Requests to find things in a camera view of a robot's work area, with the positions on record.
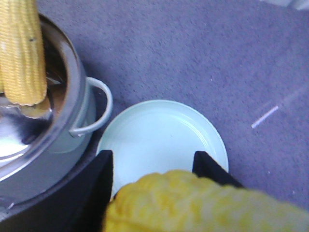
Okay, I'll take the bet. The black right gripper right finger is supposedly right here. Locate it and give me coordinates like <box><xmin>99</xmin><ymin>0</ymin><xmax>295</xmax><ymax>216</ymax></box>
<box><xmin>192</xmin><ymin>151</ymin><xmax>244</xmax><ymax>188</ymax></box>

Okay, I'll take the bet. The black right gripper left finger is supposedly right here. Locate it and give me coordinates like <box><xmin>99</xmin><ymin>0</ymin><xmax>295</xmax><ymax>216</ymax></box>
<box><xmin>0</xmin><ymin>150</ymin><xmax>113</xmax><ymax>232</ymax></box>

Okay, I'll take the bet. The bright yellow corn cob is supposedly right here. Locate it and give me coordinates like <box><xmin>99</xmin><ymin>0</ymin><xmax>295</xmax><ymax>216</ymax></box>
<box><xmin>102</xmin><ymin>170</ymin><xmax>309</xmax><ymax>232</ymax></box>

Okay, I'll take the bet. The mint green round plate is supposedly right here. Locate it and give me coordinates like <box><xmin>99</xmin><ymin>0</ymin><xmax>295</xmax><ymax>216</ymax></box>
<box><xmin>98</xmin><ymin>100</ymin><xmax>229</xmax><ymax>195</ymax></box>

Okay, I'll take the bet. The sage green electric cooker pot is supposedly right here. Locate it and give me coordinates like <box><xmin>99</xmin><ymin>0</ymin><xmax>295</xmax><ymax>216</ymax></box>
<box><xmin>0</xmin><ymin>15</ymin><xmax>113</xmax><ymax>207</ymax></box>

